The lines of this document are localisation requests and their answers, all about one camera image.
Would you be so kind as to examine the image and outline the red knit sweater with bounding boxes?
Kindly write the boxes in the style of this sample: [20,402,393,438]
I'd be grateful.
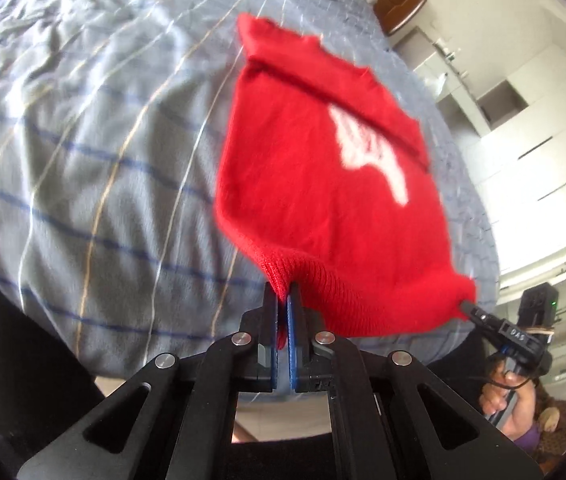
[213,13,476,337]

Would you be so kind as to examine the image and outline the white bedside shelf unit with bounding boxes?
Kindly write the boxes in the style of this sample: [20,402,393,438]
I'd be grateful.
[394,27,528,136]

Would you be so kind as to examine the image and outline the grey plaid bed duvet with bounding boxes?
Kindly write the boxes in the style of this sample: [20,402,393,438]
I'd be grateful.
[0,0,499,378]

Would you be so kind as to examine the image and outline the person's right hand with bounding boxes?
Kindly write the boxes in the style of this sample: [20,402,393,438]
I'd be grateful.
[478,361,536,441]

